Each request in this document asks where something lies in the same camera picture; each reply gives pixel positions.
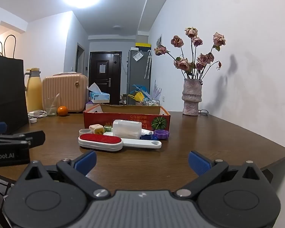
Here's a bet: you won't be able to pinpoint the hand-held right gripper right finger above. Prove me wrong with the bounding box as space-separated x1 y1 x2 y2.
174 150 271 199

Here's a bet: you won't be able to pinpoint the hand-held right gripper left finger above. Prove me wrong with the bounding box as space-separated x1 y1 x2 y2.
15 150 111 199

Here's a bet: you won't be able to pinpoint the red and white lint brush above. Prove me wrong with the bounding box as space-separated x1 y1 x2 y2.
78 133 162 151

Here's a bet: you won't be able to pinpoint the red cardboard box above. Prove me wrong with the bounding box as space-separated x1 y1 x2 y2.
83 104 171 137

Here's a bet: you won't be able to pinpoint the yellow and white cube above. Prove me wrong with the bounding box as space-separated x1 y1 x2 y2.
89 124 105 135

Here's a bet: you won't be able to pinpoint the black paper bag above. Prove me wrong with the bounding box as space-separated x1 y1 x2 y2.
0 35 29 135

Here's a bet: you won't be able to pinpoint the clear drinking glass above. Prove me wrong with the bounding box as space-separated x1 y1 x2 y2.
44 93 60 116

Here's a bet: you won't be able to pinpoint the orange fruit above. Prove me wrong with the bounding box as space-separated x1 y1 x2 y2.
57 106 69 117

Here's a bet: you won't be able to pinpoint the purple bottle cap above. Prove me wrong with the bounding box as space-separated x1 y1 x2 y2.
154 129 170 140

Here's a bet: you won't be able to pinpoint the yellow thermos jug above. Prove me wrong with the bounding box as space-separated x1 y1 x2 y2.
24 68 43 113

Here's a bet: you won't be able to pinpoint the white rectangular plastic container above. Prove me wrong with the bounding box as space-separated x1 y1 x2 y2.
112 119 142 139

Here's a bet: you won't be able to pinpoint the purple tissue pack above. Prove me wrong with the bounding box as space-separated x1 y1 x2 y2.
85 101 101 111

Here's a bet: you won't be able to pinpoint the pink ribbed suitcase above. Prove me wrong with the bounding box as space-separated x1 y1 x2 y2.
42 72 89 113

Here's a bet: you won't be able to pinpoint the pink textured vase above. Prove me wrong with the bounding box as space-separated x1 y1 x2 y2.
182 78 203 116

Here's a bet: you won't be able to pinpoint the blue tissue pack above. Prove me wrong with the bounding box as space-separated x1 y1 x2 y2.
88 83 111 104

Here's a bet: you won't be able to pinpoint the metal storage rack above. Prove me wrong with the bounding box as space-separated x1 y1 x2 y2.
142 97 161 106

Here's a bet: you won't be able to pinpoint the purple plastic hangers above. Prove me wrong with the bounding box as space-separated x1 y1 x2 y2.
152 80 162 99

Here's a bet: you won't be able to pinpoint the dark brown entrance door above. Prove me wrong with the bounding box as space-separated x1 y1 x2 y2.
89 51 122 105

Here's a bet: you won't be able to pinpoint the yellow watering can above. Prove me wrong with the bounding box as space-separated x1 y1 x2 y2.
128 93 146 103

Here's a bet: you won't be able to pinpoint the blue plastic hangers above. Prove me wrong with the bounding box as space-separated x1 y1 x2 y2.
132 84 150 95

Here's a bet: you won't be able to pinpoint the grey side door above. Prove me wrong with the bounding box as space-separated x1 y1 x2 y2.
76 42 86 74

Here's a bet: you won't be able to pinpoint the dried pink roses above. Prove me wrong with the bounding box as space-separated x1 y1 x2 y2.
154 27 226 80

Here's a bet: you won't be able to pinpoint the grey refrigerator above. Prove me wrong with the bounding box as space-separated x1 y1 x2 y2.
127 50 153 105

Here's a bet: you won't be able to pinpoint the white folded umbrella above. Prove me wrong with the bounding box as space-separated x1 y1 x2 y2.
144 50 153 79

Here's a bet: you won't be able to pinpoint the white charger with cable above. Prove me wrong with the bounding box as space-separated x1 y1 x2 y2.
28 110 48 118

